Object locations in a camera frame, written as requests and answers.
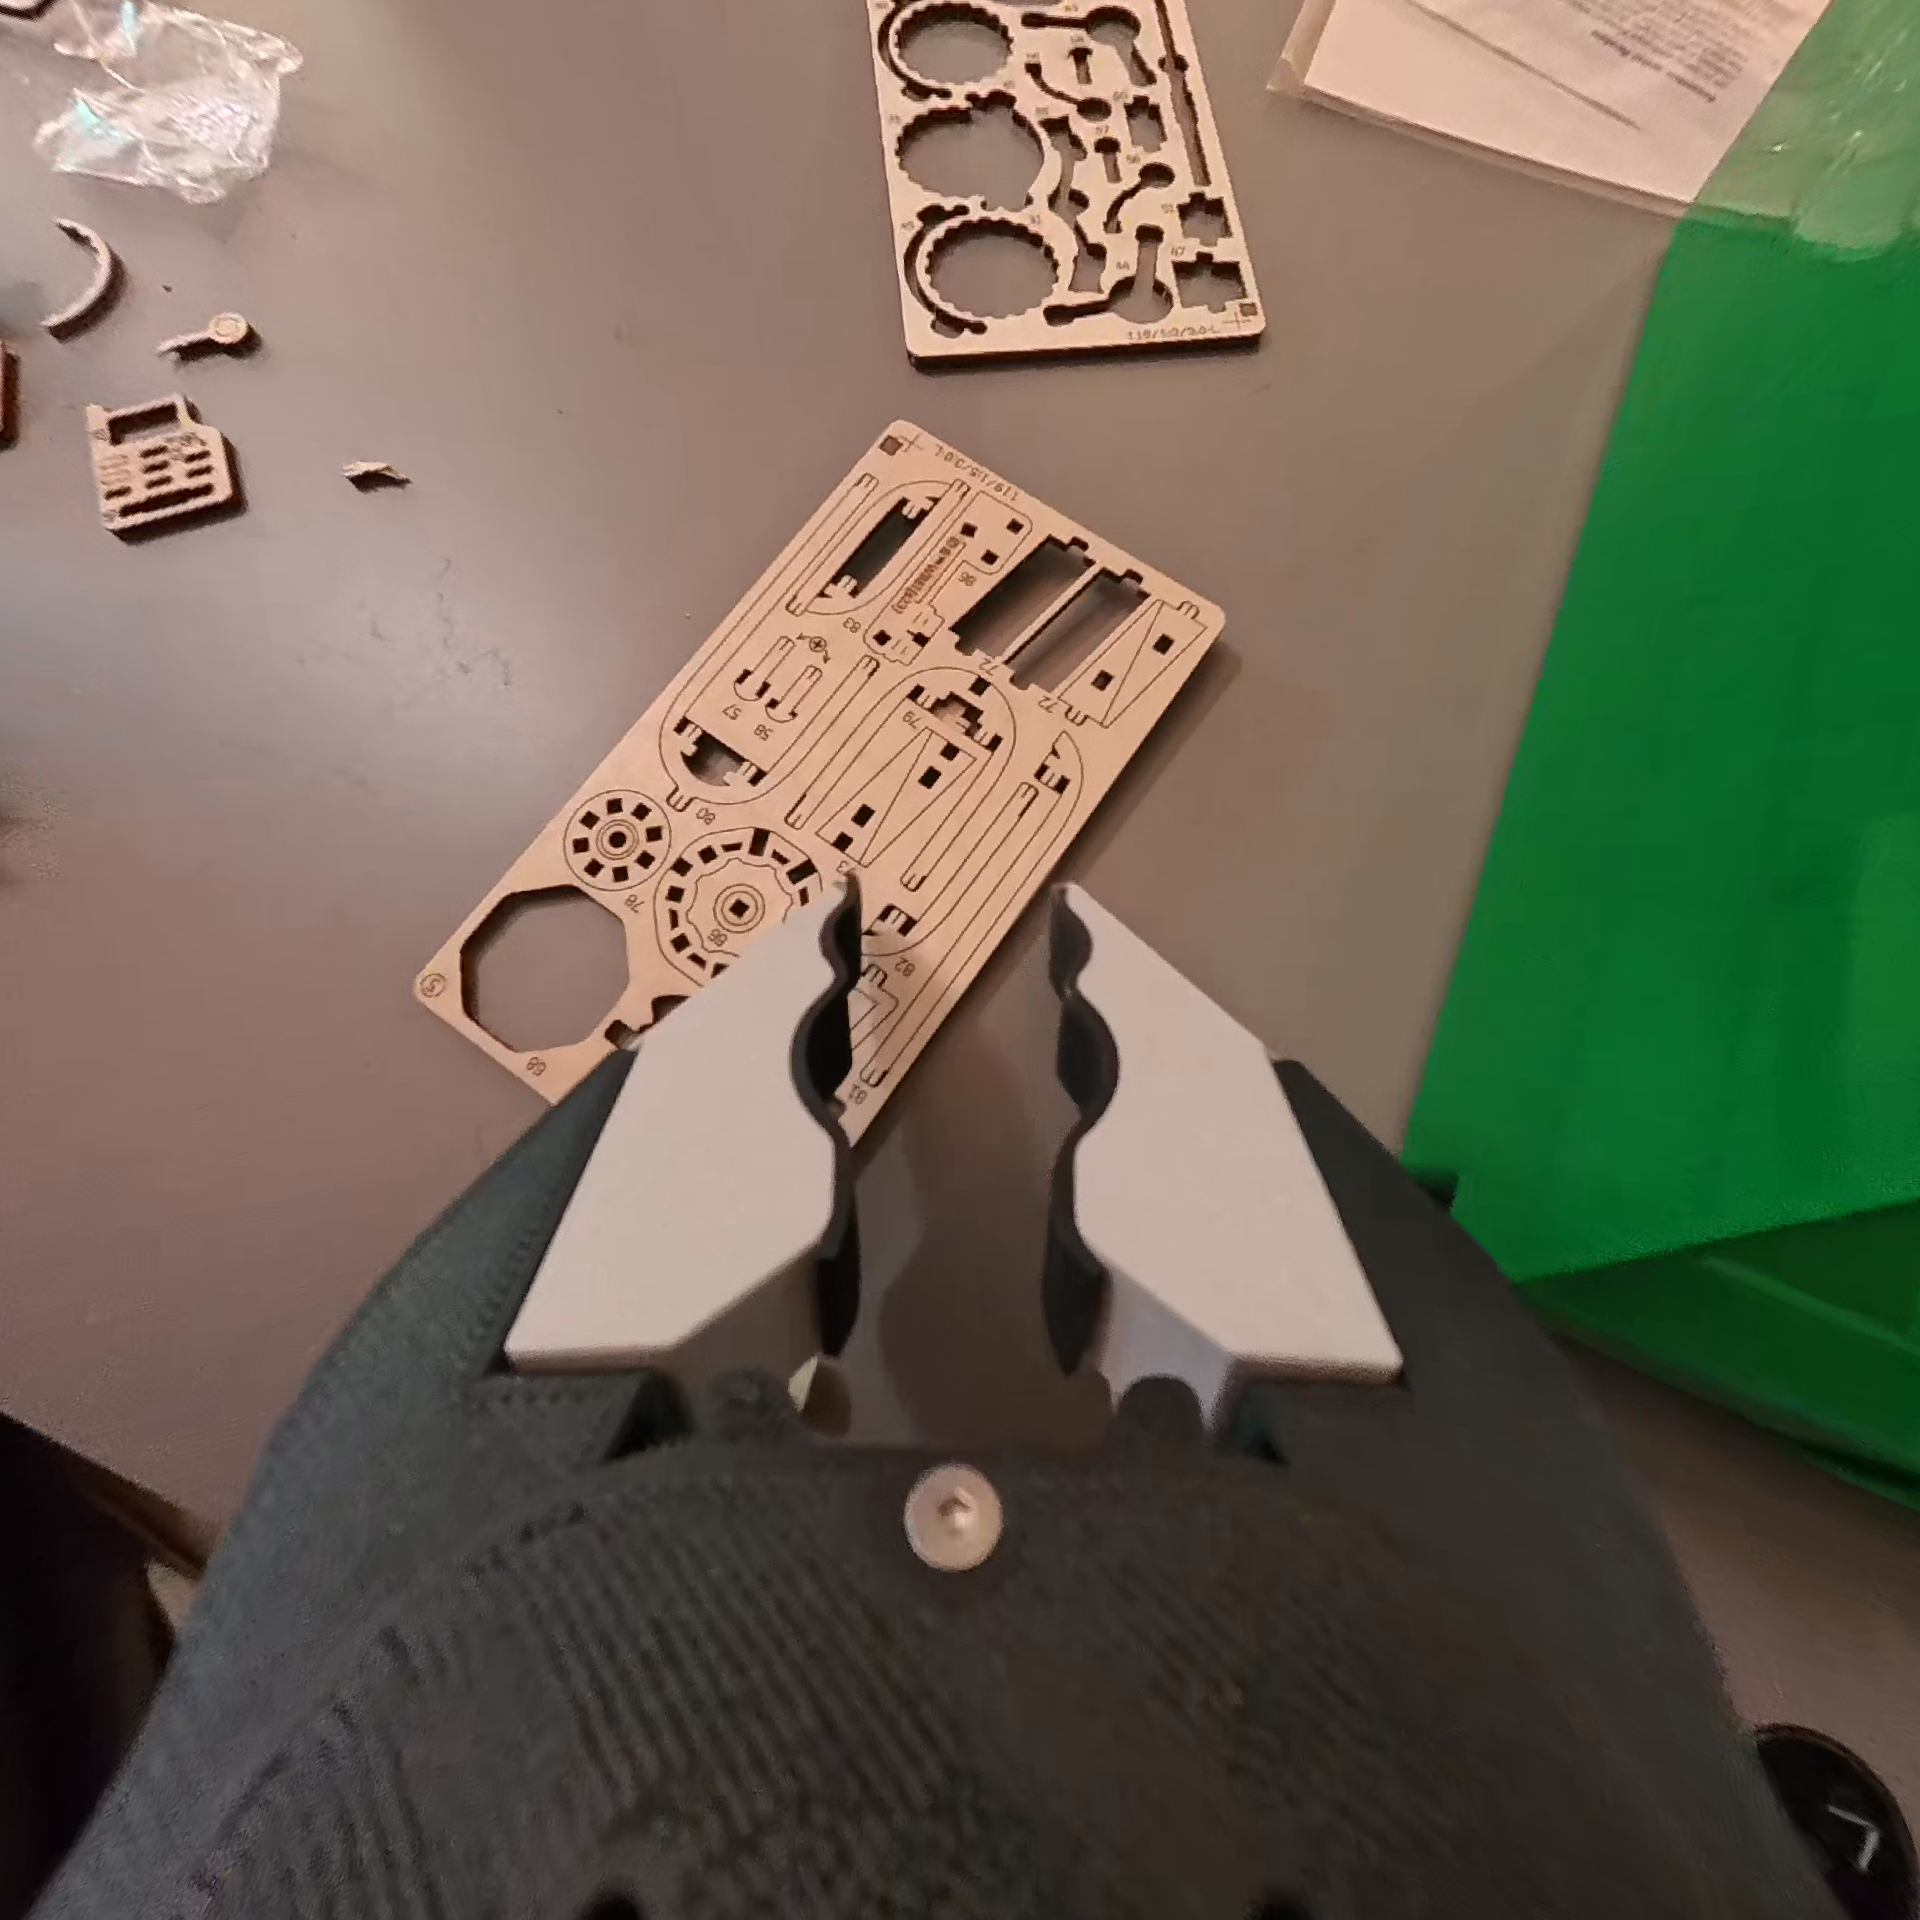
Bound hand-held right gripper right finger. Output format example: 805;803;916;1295
1045;881;1407;1444

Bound crumpled clear plastic wrap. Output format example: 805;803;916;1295
0;0;304;204

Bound wooden puzzle sheet round cutouts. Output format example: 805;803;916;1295
867;0;1264;365

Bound curved wooden puzzle piece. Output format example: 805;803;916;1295
40;219;119;335

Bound green plastic bin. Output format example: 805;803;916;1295
1402;0;1920;1509

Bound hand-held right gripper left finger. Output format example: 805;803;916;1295
506;873;921;1427

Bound grey desk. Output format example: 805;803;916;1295
0;0;1920;1800

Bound wooden grid puzzle piece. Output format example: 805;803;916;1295
84;392;242;537

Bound wooden puzzle sheet with gears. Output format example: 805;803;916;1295
413;420;1226;1096

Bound black round object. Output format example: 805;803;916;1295
1747;1726;1920;1920

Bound printed paper sheet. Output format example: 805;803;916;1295
1267;0;1841;219

